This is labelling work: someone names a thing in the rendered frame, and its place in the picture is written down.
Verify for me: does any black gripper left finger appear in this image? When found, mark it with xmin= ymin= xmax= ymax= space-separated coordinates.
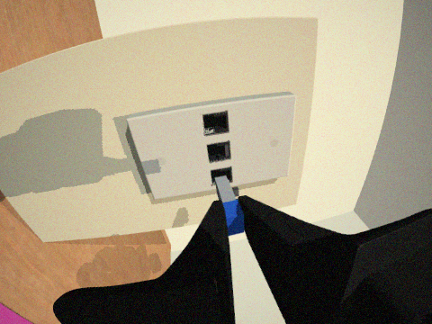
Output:
xmin=53 ymin=201 xmax=235 ymax=324

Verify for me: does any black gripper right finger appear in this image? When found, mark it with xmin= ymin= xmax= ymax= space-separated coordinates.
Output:
xmin=238 ymin=195 xmax=432 ymax=324

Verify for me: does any blue and grey network plug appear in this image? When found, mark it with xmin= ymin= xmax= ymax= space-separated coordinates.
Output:
xmin=215 ymin=175 xmax=245 ymax=237

